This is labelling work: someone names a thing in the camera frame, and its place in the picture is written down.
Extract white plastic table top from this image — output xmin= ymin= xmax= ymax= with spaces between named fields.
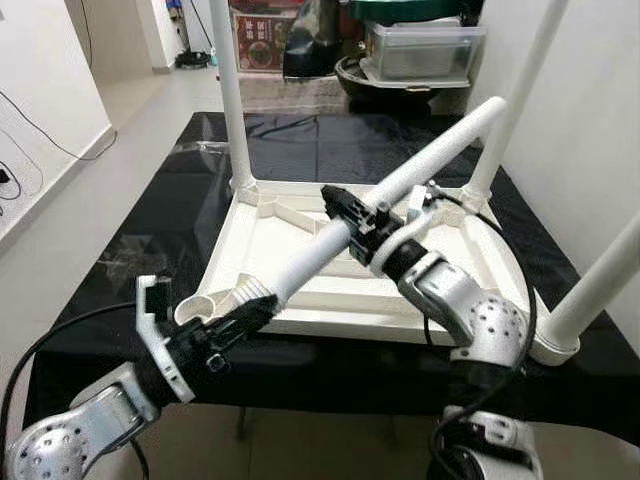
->
xmin=175 ymin=180 xmax=581 ymax=363

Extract black wall cable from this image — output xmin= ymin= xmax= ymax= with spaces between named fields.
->
xmin=0 ymin=90 xmax=119 ymax=201

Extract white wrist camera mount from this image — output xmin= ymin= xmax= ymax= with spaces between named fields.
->
xmin=365 ymin=180 xmax=446 ymax=276
xmin=135 ymin=275 xmax=196 ymax=404

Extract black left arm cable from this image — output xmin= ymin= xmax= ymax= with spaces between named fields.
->
xmin=0 ymin=300 xmax=151 ymax=480

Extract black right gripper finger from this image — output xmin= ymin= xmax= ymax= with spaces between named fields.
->
xmin=320 ymin=185 xmax=376 ymax=236

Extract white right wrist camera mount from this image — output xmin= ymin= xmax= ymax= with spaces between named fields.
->
xmin=365 ymin=180 xmax=446 ymax=276

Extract mop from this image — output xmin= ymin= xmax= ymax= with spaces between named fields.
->
xmin=175 ymin=0 xmax=216 ymax=71

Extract green pot lid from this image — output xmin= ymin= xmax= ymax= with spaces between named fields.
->
xmin=348 ymin=0 xmax=471 ymax=26

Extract black bag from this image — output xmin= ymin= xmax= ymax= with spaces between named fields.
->
xmin=282 ymin=0 xmax=351 ymax=81

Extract clear plastic storage container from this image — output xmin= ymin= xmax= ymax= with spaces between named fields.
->
xmin=362 ymin=22 xmax=488 ymax=86

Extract black tablecloth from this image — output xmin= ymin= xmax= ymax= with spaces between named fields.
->
xmin=20 ymin=110 xmax=640 ymax=446

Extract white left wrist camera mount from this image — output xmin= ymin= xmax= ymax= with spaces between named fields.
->
xmin=135 ymin=275 xmax=196 ymax=404

